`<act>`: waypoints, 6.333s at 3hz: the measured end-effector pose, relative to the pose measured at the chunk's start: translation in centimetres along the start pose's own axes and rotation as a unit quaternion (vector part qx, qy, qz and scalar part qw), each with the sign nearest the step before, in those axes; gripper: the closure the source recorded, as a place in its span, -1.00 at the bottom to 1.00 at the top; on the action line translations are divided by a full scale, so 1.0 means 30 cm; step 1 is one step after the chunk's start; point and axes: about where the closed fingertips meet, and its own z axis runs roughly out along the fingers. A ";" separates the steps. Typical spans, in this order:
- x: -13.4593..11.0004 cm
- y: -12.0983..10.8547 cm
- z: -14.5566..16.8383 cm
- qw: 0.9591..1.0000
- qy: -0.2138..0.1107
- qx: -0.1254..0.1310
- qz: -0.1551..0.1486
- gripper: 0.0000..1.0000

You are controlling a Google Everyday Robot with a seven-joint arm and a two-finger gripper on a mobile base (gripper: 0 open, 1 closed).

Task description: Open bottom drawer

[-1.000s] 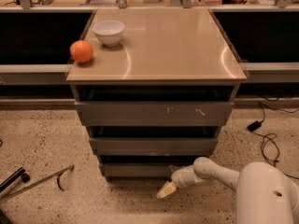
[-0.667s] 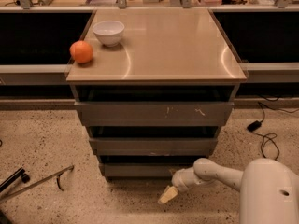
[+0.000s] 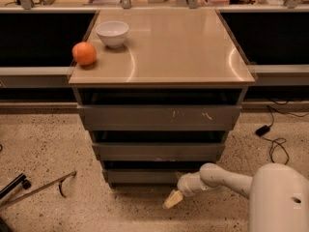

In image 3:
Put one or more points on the orange fruit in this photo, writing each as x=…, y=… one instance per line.
x=84, y=53

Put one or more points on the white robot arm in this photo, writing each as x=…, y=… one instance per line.
x=278, y=195

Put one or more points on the white ceramic bowl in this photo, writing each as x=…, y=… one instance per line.
x=112, y=33

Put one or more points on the grey middle drawer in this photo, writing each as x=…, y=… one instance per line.
x=159, y=151

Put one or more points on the grey drawer cabinet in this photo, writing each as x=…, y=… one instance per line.
x=172, y=56

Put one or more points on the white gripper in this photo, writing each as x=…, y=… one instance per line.
x=185, y=185

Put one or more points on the grey top drawer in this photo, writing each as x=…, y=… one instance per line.
x=158, y=117

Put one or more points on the black power adapter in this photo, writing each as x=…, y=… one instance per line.
x=262, y=130

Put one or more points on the grey bottom drawer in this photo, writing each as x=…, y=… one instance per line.
x=142, y=176

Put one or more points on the grey drawer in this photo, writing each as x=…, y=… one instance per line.
x=142, y=176
x=158, y=117
x=159, y=151

